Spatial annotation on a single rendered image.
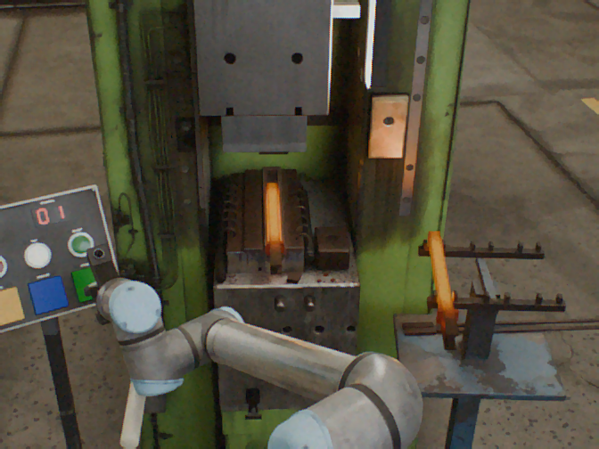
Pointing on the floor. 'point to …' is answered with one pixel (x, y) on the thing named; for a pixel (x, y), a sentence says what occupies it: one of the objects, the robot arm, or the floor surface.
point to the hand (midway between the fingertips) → (98, 282)
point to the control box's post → (51, 328)
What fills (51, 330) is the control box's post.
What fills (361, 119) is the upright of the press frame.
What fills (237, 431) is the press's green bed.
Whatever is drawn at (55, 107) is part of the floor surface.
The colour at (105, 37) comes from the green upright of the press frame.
